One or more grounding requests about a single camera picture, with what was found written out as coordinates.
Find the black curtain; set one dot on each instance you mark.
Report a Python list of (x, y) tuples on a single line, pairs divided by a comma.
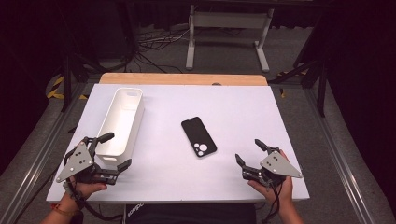
[(367, 77), (25, 77)]

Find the grey metal stand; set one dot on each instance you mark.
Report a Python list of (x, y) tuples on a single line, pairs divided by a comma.
[(230, 20)]

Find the person's right hand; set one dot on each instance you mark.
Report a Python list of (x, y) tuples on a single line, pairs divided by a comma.
[(285, 194)]

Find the aluminium floor rail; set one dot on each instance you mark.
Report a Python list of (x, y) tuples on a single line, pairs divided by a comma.
[(339, 155), (32, 168)]

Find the person's left hand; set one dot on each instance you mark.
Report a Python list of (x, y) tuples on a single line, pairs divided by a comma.
[(90, 187)]

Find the person's black shirt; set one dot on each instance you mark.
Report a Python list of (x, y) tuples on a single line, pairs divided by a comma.
[(193, 214)]

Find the black tripod stand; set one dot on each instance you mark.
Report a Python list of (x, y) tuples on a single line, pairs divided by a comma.
[(321, 93)]

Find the white plastic storage bin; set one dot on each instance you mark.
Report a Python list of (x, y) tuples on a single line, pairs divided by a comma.
[(121, 124)]

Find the black phone case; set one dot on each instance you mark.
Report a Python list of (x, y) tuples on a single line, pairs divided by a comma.
[(196, 133)]

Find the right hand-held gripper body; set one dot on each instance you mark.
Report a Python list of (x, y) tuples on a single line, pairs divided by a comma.
[(277, 165)]

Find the yellow black floor tape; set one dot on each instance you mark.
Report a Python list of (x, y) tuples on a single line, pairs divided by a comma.
[(57, 81)]

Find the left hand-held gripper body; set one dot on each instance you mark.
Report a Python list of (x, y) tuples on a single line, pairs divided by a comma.
[(76, 161)]

